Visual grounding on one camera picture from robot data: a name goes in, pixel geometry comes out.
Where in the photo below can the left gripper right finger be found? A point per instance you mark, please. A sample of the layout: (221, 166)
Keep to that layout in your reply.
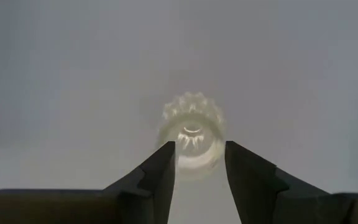
(291, 207)

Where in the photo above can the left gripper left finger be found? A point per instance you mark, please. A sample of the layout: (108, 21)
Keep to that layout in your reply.
(104, 207)

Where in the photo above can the clear cut-glass cone vase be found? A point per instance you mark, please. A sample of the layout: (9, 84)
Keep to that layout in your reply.
(194, 137)

